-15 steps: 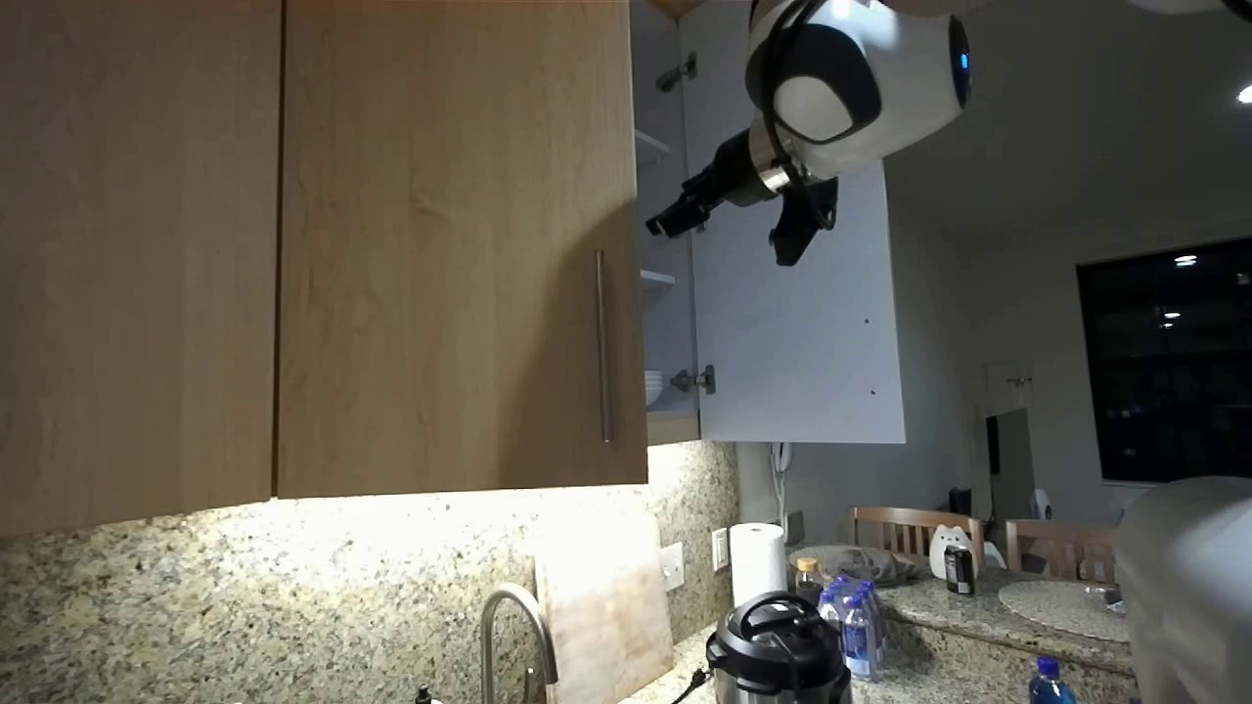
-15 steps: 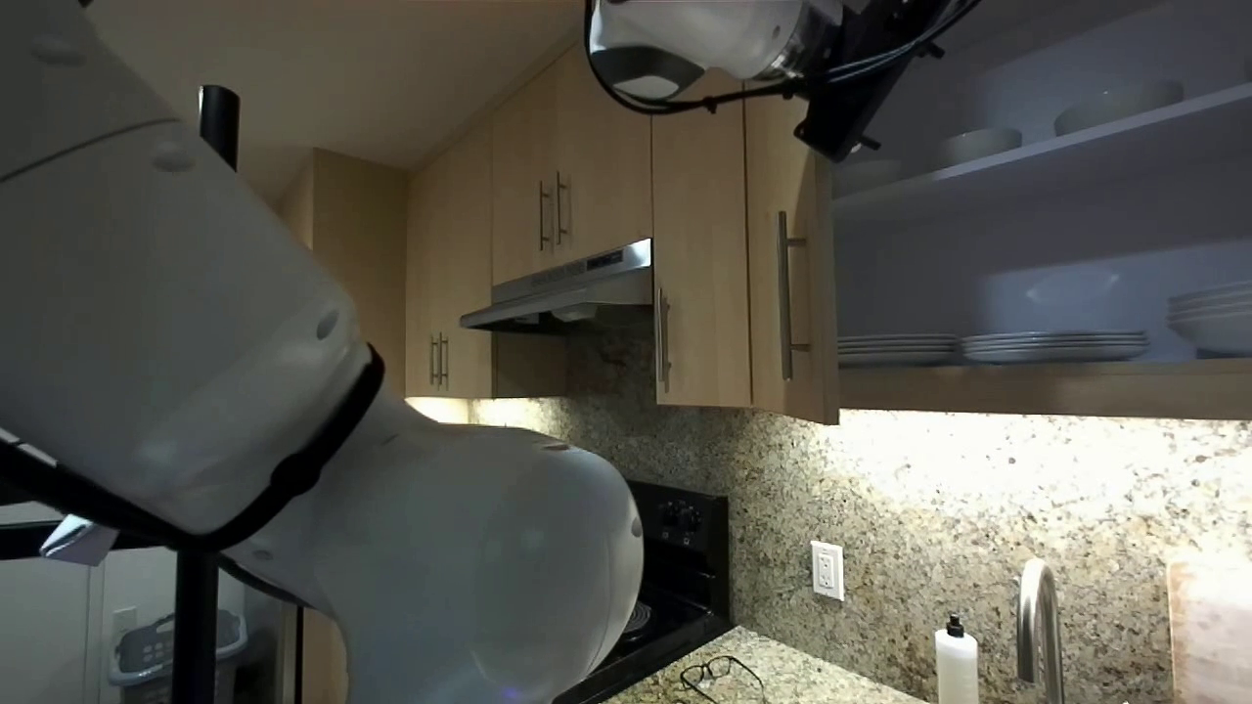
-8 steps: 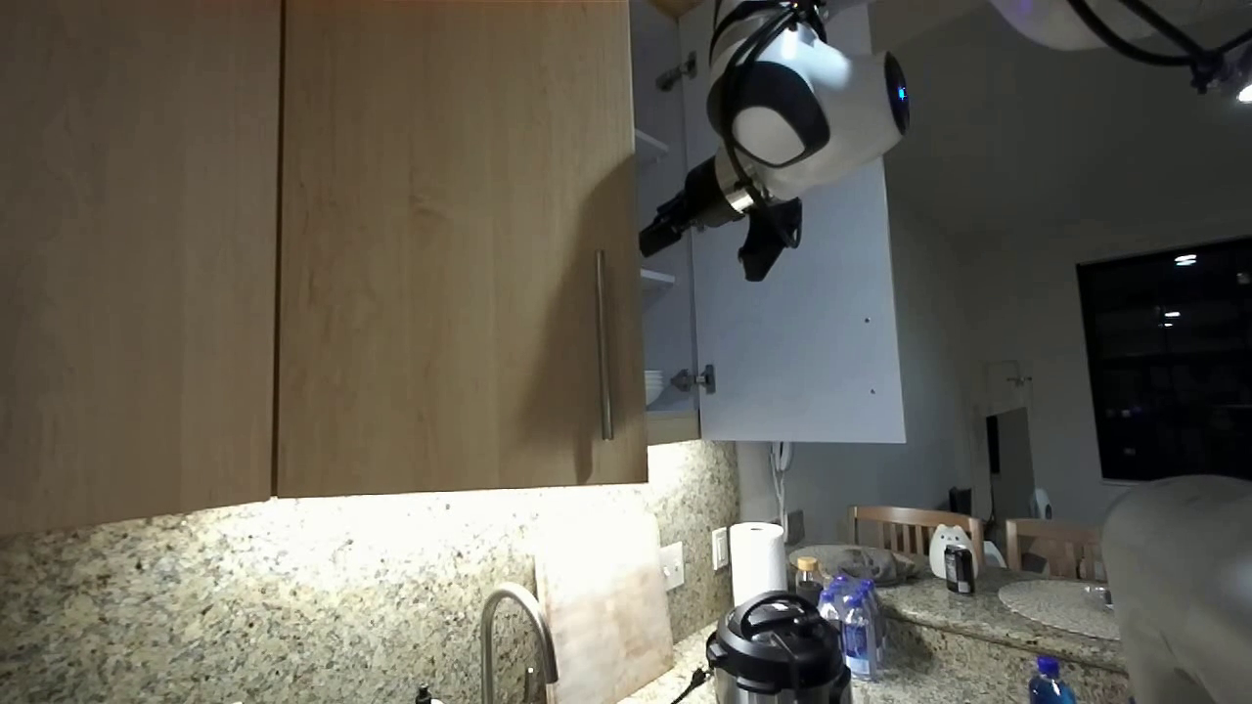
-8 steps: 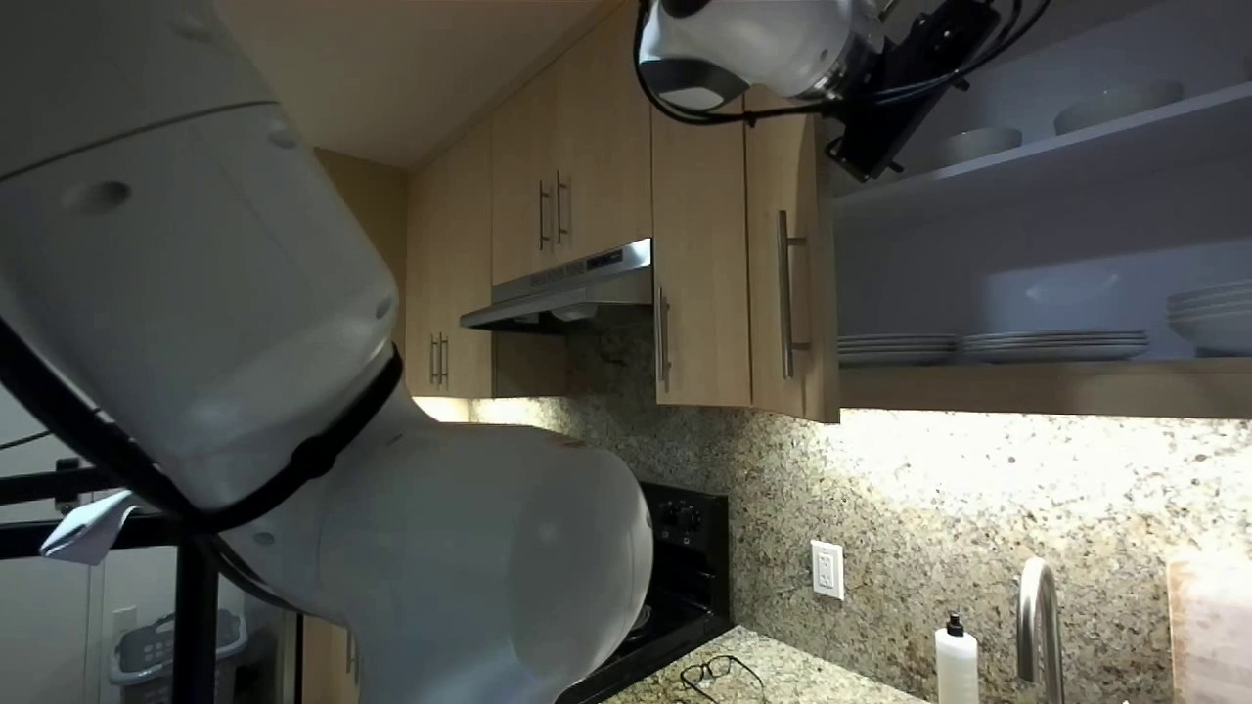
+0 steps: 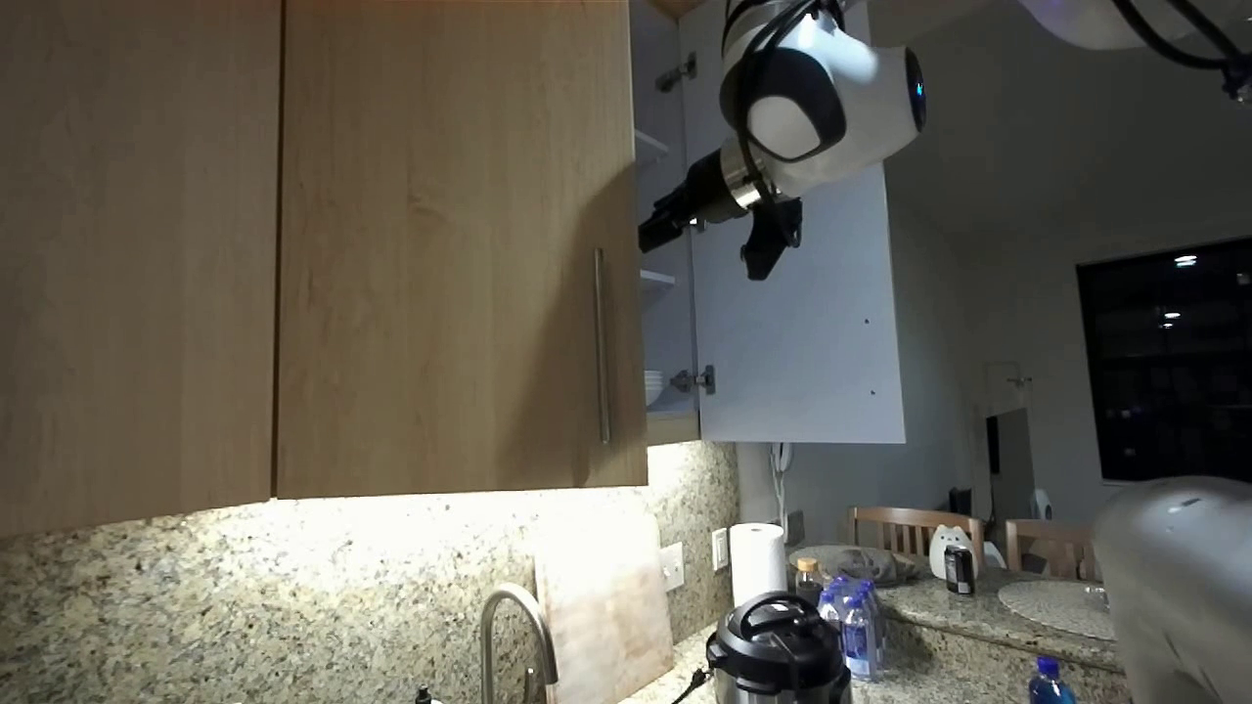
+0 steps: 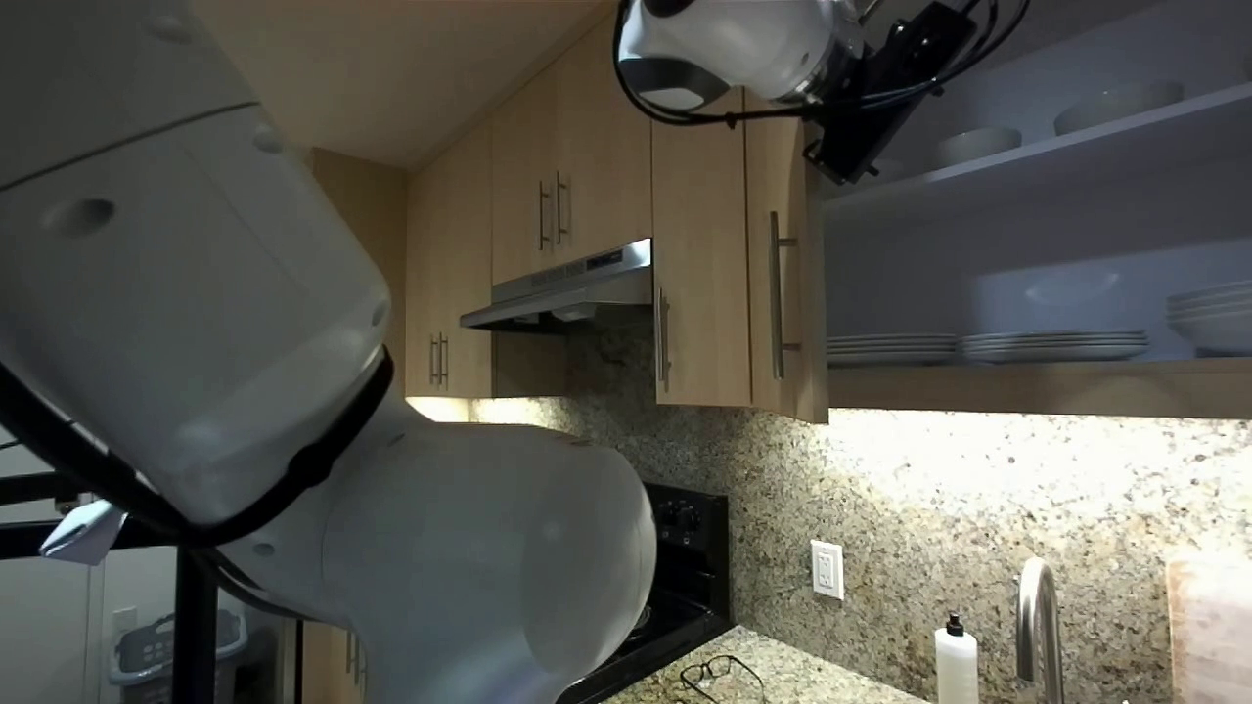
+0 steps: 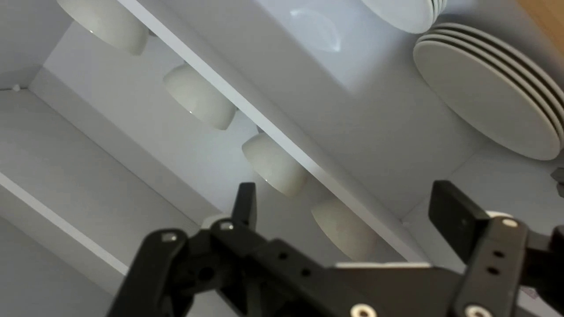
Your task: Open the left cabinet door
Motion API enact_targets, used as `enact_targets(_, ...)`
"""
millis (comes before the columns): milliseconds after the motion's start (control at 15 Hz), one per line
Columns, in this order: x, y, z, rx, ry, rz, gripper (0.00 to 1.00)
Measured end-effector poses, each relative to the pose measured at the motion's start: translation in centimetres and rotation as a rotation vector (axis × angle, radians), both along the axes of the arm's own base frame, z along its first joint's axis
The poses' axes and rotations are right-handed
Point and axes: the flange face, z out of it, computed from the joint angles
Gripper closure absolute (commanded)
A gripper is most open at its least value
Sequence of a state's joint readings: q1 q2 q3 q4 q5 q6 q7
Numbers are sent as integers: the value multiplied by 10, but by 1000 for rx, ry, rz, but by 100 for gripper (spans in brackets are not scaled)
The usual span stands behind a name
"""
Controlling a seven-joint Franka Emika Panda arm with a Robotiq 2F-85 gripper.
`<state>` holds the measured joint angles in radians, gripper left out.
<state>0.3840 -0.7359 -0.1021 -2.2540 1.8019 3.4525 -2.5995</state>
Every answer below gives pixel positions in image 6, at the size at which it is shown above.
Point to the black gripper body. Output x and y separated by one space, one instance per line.
913 46

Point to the light wood cabinet door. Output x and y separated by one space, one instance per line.
608 132
420 299
766 259
472 259
522 171
706 259

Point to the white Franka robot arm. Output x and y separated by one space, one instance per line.
196 259

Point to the white cabinet shelf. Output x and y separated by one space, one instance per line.
1041 160

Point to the small white bowl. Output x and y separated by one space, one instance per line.
980 145

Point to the wide white bowl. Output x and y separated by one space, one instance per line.
1121 112

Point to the stack of flat plates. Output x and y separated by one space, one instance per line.
1068 347

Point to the stack of white bowls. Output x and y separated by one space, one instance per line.
1217 326

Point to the stainless steel range hood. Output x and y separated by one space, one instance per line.
560 293

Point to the black electric stove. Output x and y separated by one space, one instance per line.
690 561

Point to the curved metal faucet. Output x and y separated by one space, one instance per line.
1035 628

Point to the white soap pump bottle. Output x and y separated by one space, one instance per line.
956 666

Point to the thin-framed eyeglasses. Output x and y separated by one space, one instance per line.
708 677

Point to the wooden cutting board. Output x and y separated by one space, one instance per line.
1216 639

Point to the grey laundry basket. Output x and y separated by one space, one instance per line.
169 647

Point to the white paper sheet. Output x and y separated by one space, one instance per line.
81 535

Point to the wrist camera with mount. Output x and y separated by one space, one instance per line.
853 132

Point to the wooden wall cabinet carcass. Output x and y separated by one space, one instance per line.
1041 390

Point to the white wall outlet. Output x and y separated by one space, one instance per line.
827 568

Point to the black metal stand frame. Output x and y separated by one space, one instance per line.
196 628

